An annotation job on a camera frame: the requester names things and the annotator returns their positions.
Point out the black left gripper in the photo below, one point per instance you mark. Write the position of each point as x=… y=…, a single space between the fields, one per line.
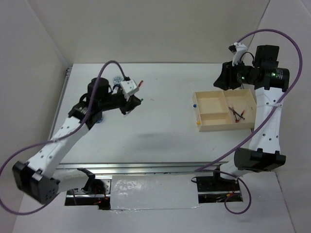
x=132 y=102

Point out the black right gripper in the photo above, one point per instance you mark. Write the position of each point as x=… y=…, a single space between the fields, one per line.
x=226 y=76

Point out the purple gel pen clear cap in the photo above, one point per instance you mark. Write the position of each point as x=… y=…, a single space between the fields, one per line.
x=236 y=113

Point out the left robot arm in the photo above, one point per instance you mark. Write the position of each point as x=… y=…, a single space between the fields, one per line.
x=38 y=177

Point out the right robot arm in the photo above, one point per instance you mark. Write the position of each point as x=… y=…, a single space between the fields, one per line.
x=270 y=82

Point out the cream compartment tray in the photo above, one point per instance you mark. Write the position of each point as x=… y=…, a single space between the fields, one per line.
x=213 y=112

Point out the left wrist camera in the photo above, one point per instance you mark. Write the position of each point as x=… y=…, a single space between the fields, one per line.
x=129 y=87

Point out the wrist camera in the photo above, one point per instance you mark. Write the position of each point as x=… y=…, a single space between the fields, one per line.
x=238 y=49
x=129 y=87

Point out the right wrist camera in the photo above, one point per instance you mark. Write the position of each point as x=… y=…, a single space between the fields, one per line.
x=238 y=49

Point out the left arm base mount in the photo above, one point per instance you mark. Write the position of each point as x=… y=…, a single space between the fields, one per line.
x=96 y=191

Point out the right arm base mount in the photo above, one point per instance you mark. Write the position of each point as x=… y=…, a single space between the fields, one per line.
x=211 y=190

